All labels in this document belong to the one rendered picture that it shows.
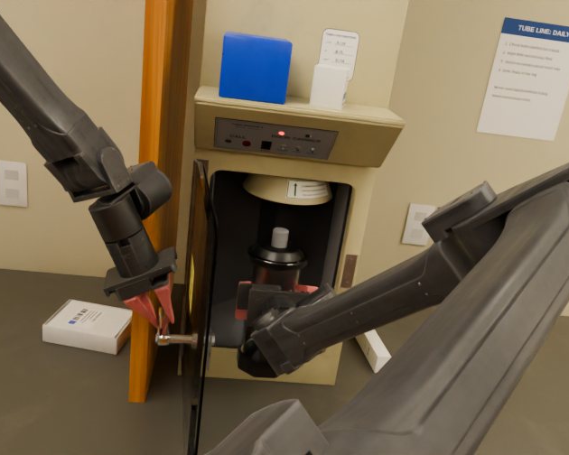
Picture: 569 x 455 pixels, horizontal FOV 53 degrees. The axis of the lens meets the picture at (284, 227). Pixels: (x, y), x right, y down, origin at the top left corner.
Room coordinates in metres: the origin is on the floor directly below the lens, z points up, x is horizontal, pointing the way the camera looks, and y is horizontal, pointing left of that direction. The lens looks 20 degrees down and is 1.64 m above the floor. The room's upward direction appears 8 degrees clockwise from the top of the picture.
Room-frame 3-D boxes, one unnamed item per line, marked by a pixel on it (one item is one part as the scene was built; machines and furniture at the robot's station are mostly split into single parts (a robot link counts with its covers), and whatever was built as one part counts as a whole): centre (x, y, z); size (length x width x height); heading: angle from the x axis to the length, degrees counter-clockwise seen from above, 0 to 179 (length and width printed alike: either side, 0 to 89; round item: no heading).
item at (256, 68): (0.90, 0.08, 1.56); 0.10 x 0.10 x 0.09; 7
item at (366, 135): (0.91, 0.00, 1.46); 0.32 x 0.11 x 0.10; 97
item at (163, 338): (0.71, 0.14, 1.20); 0.10 x 0.05 x 0.03; 14
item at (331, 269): (1.09, 0.03, 1.19); 0.26 x 0.24 x 0.35; 97
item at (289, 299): (0.82, -0.01, 1.18); 0.10 x 0.07 x 0.07; 99
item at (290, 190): (1.07, 0.00, 1.34); 0.18 x 0.18 x 0.05
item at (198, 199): (0.79, 0.12, 1.19); 0.30 x 0.01 x 0.40; 14
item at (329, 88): (0.92, -0.04, 1.54); 0.05 x 0.05 x 0.06; 82
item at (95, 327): (1.05, 0.38, 0.96); 0.16 x 0.12 x 0.04; 86
